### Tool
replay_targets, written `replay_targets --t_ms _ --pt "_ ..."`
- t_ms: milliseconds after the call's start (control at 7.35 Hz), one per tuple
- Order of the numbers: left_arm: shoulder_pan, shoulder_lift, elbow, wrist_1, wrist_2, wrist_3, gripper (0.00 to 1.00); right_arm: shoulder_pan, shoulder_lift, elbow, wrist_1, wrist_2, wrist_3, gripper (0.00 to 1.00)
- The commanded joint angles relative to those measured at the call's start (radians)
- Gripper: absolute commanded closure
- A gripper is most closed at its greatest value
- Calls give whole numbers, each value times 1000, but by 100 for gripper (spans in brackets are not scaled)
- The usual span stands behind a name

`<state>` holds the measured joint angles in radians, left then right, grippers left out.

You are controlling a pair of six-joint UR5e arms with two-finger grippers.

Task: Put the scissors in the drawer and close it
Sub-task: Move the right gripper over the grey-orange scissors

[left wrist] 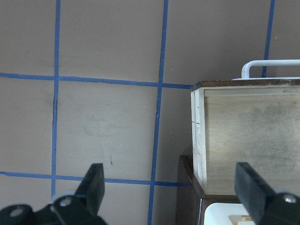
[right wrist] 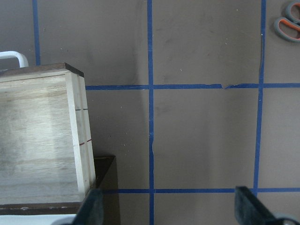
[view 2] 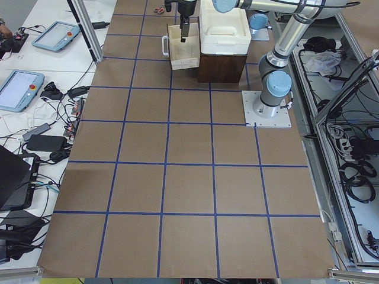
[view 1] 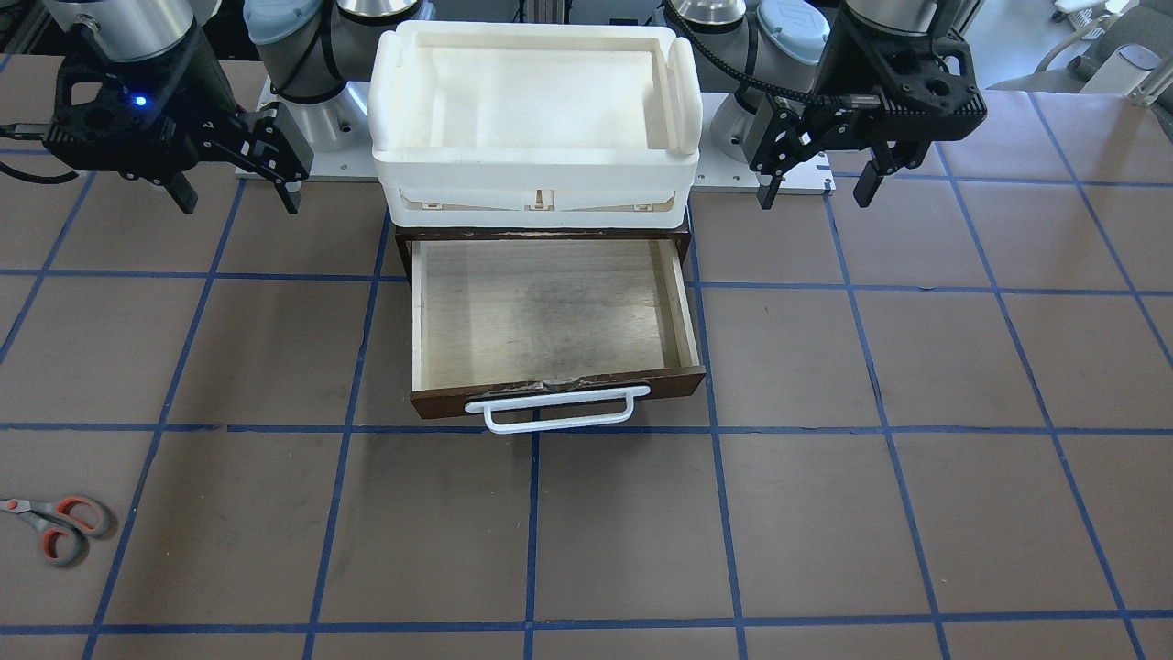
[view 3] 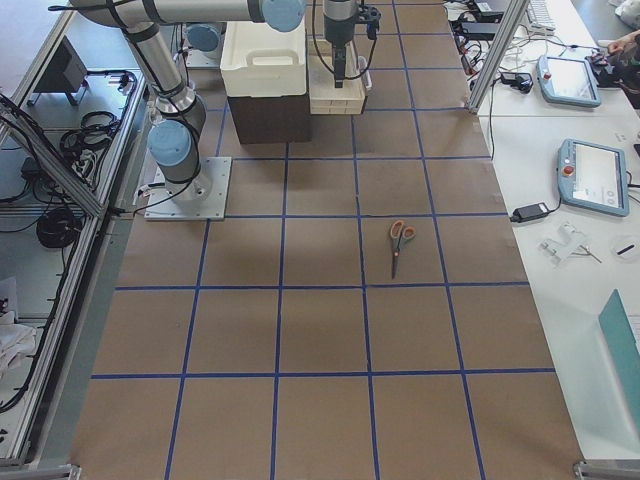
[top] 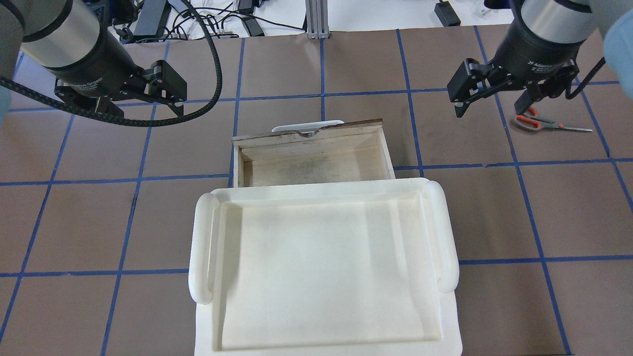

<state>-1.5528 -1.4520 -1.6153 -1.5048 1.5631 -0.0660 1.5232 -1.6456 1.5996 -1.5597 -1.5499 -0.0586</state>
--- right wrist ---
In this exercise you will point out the dark wooden drawer cabinet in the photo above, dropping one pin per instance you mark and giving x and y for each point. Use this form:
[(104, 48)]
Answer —
[(105, 168)]

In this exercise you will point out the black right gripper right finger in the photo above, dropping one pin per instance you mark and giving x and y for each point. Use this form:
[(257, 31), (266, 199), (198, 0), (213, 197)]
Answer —
[(249, 210)]

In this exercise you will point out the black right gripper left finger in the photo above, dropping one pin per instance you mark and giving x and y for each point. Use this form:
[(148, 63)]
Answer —
[(91, 211)]

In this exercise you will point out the light wooden drawer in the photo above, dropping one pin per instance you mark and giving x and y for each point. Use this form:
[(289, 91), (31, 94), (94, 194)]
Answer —
[(39, 140)]

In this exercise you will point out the orange grey handled scissors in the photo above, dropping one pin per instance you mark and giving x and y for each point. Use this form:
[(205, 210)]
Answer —
[(290, 21)]

